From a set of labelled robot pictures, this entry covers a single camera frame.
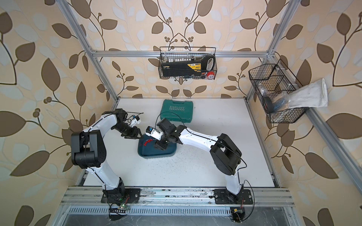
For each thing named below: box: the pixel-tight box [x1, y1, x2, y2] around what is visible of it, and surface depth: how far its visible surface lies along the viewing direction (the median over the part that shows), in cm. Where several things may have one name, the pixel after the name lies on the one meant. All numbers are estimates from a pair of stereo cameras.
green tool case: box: [159, 98, 194, 123], surface depth 110 cm
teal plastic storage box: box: [137, 134, 177, 159], surface depth 91 cm
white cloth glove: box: [287, 78, 329, 109], surface depth 58 cm
